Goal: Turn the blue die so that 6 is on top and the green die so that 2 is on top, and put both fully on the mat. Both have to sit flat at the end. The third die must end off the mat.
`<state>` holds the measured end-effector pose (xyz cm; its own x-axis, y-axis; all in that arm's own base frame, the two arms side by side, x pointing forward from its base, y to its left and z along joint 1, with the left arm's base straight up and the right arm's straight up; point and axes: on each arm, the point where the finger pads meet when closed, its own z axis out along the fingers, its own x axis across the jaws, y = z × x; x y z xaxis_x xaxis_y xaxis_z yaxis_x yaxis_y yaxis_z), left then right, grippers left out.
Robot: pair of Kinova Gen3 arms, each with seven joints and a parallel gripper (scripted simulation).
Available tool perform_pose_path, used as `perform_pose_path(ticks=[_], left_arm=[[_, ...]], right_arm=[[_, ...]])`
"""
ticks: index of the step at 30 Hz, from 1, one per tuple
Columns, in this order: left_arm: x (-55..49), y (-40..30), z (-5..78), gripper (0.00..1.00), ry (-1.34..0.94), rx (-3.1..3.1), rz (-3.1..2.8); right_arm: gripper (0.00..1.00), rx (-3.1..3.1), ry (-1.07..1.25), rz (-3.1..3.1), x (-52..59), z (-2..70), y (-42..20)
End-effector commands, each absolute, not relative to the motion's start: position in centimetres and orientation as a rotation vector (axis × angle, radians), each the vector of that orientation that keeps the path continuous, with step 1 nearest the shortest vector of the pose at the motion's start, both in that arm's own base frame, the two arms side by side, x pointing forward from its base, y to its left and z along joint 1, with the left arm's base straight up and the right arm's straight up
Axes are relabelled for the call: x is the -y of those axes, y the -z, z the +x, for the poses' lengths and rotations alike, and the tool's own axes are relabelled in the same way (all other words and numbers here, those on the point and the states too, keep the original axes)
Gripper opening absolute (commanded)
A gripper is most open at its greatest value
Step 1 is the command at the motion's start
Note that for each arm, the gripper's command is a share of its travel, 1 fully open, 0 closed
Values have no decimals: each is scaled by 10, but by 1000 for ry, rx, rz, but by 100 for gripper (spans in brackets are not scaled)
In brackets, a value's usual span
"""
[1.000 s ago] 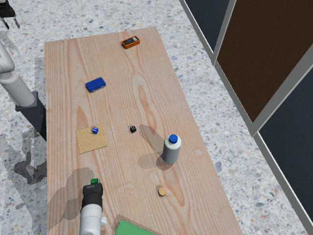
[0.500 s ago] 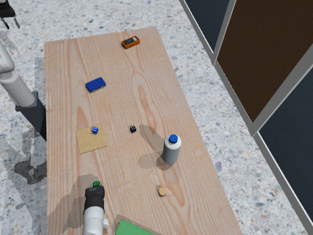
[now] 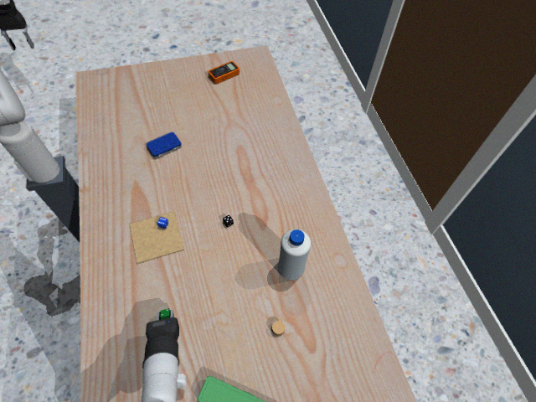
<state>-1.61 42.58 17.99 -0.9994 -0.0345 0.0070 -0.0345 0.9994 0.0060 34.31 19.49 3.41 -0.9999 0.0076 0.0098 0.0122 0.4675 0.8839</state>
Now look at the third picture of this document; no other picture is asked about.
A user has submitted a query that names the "small tan cylinder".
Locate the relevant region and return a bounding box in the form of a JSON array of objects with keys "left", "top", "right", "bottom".
[{"left": 272, "top": 321, "right": 285, "bottom": 336}]

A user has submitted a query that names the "orange digital multimeter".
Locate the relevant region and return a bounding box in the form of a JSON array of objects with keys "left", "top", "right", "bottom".
[{"left": 209, "top": 61, "right": 240, "bottom": 84}]

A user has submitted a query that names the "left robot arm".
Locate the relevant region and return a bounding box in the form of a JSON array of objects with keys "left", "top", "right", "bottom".
[{"left": 0, "top": 69, "right": 59, "bottom": 183}]

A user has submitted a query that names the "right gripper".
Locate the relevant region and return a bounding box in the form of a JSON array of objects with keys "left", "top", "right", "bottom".
[{"left": 142, "top": 310, "right": 187, "bottom": 389}]

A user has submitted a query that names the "white plastic bottle with blue cap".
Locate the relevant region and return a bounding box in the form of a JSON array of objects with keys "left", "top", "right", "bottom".
[{"left": 278, "top": 229, "right": 311, "bottom": 280}]

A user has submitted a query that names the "blue die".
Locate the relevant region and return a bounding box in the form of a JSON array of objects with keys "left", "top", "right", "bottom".
[{"left": 157, "top": 217, "right": 169, "bottom": 229}]

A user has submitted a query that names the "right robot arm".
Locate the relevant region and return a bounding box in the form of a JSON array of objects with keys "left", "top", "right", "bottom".
[{"left": 142, "top": 373, "right": 177, "bottom": 402}]

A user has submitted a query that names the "tan square mat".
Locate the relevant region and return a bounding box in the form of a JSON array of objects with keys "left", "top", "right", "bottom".
[{"left": 130, "top": 212, "right": 184, "bottom": 264}]

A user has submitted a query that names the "black die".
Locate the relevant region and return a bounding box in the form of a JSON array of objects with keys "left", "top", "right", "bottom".
[{"left": 223, "top": 215, "right": 234, "bottom": 227}]

